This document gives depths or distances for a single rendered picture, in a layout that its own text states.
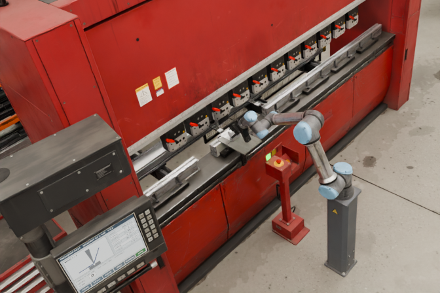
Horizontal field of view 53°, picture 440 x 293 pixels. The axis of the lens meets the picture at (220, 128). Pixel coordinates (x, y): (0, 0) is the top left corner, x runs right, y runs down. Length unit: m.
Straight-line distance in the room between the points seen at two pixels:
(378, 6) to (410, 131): 1.27
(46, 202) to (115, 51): 0.93
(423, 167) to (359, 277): 1.35
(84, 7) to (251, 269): 2.32
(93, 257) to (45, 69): 0.81
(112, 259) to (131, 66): 1.01
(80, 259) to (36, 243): 0.19
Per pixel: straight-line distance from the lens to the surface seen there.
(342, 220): 3.06
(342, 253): 3.34
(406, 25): 4.55
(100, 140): 1.78
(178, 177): 3.01
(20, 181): 1.75
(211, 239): 3.40
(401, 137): 4.71
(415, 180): 4.27
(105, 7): 2.27
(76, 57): 2.02
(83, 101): 2.10
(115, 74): 2.40
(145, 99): 2.56
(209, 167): 3.12
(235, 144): 3.07
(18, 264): 2.87
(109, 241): 1.99
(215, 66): 2.85
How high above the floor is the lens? 2.94
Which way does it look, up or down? 37 degrees down
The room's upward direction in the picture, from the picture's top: 11 degrees counter-clockwise
